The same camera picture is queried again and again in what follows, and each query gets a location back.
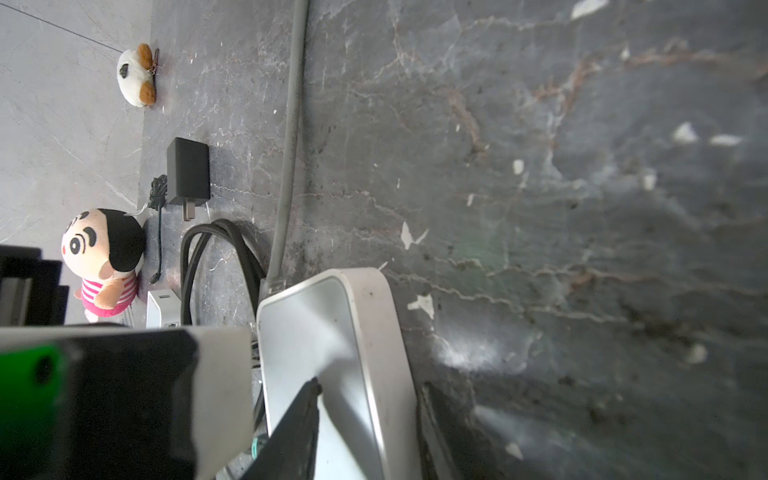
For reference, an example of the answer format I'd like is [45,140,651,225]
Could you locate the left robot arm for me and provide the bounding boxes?
[1,246,253,479]

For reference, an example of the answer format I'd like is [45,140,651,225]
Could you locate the brown white plush toy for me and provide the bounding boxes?
[116,43,158,108]

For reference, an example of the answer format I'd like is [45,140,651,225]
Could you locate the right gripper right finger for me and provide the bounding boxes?
[417,382,462,479]

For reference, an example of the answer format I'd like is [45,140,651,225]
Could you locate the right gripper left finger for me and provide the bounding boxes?
[241,377,322,479]

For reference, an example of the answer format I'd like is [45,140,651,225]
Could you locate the grey ethernet cable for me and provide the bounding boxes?
[263,0,312,295]

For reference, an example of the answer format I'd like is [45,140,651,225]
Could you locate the black power adapter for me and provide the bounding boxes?
[147,137,211,285]

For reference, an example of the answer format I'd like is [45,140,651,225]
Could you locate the thick black ethernet cable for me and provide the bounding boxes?
[179,218,268,328]

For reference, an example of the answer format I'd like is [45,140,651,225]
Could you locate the pink cartoon boy doll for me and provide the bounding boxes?
[61,208,146,323]

